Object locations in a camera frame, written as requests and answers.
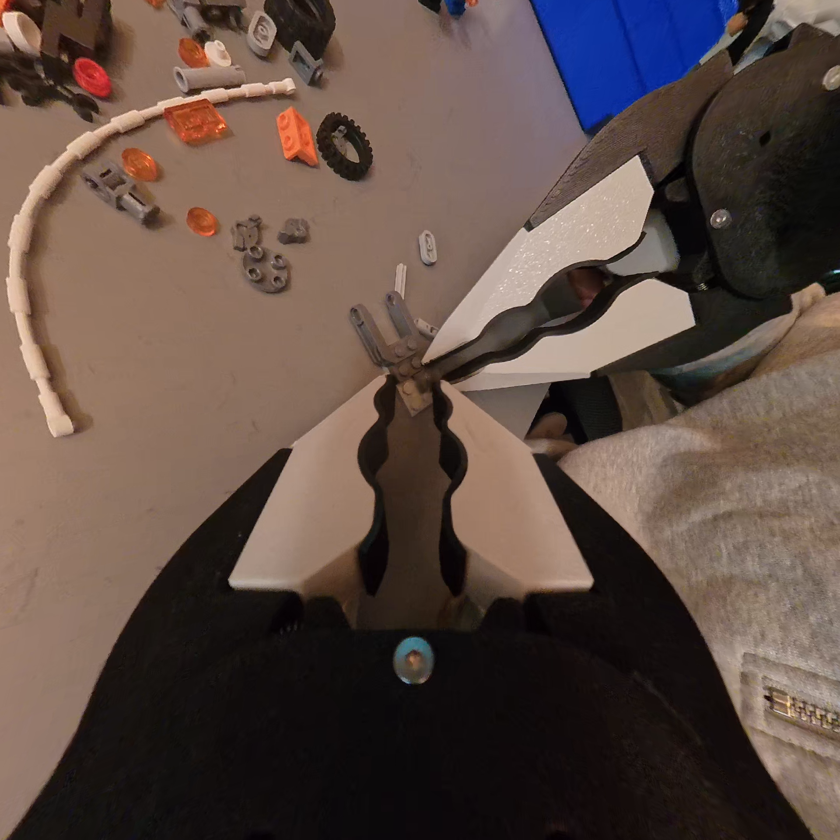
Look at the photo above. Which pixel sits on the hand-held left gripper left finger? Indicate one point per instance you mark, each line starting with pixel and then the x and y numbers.
pixel 302 525

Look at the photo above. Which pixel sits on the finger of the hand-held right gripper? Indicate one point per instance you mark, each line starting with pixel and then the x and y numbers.
pixel 577 236
pixel 610 328

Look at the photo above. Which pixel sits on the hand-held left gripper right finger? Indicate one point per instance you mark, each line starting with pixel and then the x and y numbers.
pixel 518 525

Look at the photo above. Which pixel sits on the grey lego fork plate assembly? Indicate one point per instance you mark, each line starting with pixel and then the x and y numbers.
pixel 394 348

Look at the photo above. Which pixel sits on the light grey oval lego link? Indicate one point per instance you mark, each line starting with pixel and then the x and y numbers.
pixel 427 247
pixel 260 33

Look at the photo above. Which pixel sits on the small light grey lego piece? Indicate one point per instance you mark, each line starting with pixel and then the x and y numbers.
pixel 425 326

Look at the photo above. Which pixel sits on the light grey lego bar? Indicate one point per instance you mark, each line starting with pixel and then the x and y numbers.
pixel 401 279

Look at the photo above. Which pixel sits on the dark grey round lego plate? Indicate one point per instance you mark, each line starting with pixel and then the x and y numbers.
pixel 267 269

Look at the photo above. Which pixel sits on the blue lego piece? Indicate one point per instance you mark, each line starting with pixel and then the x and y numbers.
pixel 459 5

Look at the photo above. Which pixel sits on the small black lego tyre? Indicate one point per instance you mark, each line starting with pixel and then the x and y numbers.
pixel 323 138

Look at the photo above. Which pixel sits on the black lego piece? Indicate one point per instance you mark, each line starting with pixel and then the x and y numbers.
pixel 430 4

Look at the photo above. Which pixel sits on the dark grey lumpy lego piece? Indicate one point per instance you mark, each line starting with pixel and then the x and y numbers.
pixel 293 231

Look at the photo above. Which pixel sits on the dark grey lego clip piece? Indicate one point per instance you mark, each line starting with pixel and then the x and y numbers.
pixel 246 233

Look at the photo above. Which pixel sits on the clear orange round lego tile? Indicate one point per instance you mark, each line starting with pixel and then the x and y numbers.
pixel 202 222
pixel 140 164
pixel 194 52

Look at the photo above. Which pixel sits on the large black lego tyre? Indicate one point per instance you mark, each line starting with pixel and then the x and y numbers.
pixel 315 39

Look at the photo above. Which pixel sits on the clear orange lego plate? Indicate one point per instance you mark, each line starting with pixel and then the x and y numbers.
pixel 195 121

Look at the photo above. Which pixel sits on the light grey lego tube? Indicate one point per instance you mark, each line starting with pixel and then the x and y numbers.
pixel 210 79

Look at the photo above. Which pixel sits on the small white round lego piece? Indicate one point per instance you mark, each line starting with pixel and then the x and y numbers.
pixel 217 54

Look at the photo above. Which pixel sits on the dark grey lego technic piece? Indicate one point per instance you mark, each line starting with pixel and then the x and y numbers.
pixel 220 10

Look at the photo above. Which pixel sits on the red round lego piece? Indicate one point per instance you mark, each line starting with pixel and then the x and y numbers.
pixel 92 77

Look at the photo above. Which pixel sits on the black lego claw pieces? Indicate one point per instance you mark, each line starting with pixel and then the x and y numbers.
pixel 39 85

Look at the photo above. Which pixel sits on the dark brown lego brick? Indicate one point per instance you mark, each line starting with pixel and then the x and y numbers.
pixel 75 26

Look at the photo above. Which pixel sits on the black office chair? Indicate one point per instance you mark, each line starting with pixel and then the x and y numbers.
pixel 584 407

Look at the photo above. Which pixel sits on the blue plastic bin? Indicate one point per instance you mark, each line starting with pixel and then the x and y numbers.
pixel 623 52

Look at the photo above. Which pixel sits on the orange lego bracket brick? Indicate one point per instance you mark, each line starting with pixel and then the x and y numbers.
pixel 296 134

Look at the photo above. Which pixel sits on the grey lego frame piece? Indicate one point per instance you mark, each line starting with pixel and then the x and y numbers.
pixel 306 64

